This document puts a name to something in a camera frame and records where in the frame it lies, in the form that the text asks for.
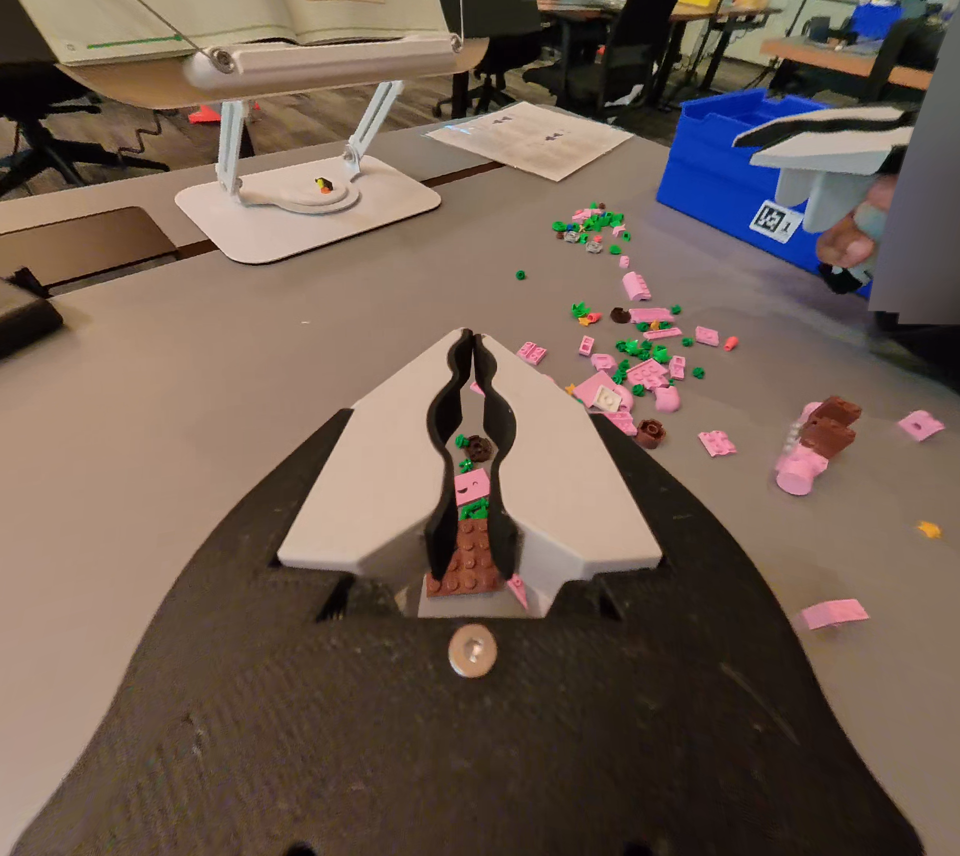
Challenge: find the pile of pink toy bricks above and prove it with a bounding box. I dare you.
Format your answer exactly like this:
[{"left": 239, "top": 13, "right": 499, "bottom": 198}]
[{"left": 425, "top": 301, "right": 740, "bottom": 610}]

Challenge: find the wooden background desk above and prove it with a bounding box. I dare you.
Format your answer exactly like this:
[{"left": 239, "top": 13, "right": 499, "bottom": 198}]
[
  {"left": 759, "top": 33, "right": 937, "bottom": 94},
  {"left": 536, "top": 0, "right": 783, "bottom": 115}
]

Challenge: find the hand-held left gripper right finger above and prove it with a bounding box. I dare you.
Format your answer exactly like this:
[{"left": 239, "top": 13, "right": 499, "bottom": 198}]
[{"left": 474, "top": 331, "right": 666, "bottom": 613}]

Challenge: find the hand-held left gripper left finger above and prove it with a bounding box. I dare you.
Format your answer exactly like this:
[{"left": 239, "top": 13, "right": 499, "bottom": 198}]
[{"left": 277, "top": 327, "right": 477, "bottom": 602}]

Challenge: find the printed paper sheet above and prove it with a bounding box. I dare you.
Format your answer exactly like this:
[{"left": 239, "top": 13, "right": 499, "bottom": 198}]
[{"left": 423, "top": 100, "right": 636, "bottom": 183}]

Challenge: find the pink brown brick assembly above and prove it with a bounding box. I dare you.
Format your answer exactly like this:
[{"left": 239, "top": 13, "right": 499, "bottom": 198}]
[{"left": 774, "top": 396, "right": 864, "bottom": 497}]

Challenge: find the white book stand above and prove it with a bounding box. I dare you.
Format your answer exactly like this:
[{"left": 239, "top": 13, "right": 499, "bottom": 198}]
[{"left": 0, "top": 0, "right": 492, "bottom": 266}]

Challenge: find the brown square toy plate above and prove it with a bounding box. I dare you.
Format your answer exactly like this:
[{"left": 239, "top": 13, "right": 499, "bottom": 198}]
[{"left": 425, "top": 515, "right": 505, "bottom": 600}]

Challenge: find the person's right hand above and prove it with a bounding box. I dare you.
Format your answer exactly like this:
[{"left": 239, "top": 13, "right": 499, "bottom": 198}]
[{"left": 814, "top": 174, "right": 900, "bottom": 268}]

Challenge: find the blue plastic bin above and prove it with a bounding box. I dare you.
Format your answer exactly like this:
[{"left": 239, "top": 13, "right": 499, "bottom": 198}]
[{"left": 655, "top": 87, "right": 920, "bottom": 298}]

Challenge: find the black power adapter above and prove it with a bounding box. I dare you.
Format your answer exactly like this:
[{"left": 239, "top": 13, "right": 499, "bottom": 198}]
[{"left": 0, "top": 279, "right": 66, "bottom": 360}]

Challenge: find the black office chair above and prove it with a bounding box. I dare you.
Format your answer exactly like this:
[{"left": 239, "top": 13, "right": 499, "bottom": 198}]
[
  {"left": 522, "top": 0, "right": 710, "bottom": 122},
  {"left": 416, "top": 0, "right": 546, "bottom": 116},
  {"left": 0, "top": 0, "right": 172, "bottom": 197}
]

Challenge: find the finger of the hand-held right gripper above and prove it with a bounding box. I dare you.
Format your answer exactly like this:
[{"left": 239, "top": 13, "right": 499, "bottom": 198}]
[
  {"left": 748, "top": 125, "right": 916, "bottom": 235},
  {"left": 731, "top": 106, "right": 918, "bottom": 150}
]

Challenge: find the pile of green toy pieces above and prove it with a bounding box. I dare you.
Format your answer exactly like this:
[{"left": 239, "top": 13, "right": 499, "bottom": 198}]
[{"left": 551, "top": 200, "right": 635, "bottom": 266}]

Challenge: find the blue background bin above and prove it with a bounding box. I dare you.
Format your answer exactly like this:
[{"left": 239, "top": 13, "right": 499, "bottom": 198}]
[{"left": 849, "top": 1, "right": 930, "bottom": 45}]

